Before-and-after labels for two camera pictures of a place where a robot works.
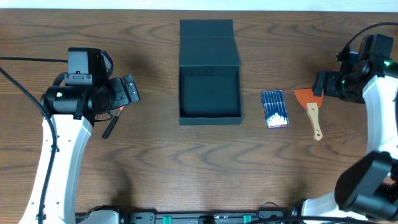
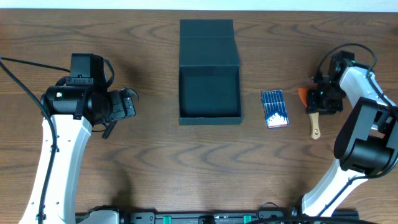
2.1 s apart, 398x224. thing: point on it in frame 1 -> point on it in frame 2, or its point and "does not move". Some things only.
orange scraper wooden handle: [311, 102] does not move
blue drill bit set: [275, 109] does not move
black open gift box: [210, 78] does not move
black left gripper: [123, 91] -> [126, 104]
